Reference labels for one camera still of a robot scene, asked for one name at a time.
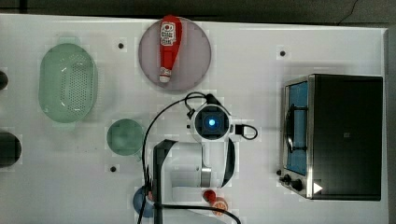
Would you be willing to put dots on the black pot upper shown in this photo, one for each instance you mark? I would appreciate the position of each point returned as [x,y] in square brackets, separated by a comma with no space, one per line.
[3,80]

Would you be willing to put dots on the green perforated colander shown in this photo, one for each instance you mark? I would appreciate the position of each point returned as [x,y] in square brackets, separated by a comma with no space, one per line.
[68,83]

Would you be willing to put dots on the red strawberry on table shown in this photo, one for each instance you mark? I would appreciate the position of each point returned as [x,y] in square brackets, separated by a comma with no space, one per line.
[209,195]

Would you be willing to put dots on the red ketchup bottle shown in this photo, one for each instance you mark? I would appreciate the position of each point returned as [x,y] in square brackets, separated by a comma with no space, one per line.
[170,41]

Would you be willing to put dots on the green mug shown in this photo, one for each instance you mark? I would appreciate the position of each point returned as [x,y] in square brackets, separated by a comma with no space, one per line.
[125,138]

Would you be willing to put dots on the orange slice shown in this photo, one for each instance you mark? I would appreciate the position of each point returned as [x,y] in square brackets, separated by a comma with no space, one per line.
[219,203]

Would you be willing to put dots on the blue bowl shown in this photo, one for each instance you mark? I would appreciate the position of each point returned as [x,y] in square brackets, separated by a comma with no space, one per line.
[142,204]

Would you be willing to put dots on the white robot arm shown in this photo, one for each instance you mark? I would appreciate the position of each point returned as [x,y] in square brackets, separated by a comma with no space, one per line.
[181,169]

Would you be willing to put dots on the grey round plate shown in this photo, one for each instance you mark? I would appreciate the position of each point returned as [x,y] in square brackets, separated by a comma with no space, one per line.
[192,62]

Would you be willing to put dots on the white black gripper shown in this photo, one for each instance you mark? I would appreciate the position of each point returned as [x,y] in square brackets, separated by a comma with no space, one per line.
[210,122]

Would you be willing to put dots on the toaster oven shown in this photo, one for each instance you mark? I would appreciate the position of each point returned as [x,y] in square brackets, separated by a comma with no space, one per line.
[332,137]

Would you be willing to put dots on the black pan lower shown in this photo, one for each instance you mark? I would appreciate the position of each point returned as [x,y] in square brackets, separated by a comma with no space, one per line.
[10,149]

